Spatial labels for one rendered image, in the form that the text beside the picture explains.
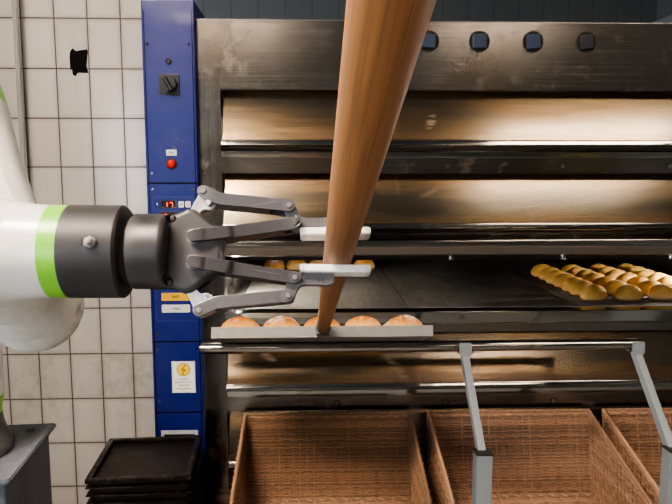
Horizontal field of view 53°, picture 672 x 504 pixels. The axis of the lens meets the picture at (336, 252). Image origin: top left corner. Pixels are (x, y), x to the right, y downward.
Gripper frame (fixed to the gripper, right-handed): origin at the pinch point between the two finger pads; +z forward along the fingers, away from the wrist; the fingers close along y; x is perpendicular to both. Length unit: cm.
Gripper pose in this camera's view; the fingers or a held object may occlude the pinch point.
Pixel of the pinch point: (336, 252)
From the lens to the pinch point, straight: 66.7
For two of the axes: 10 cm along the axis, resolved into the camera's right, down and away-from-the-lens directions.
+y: 0.0, 9.8, -1.9
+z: 10.0, 0.0, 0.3
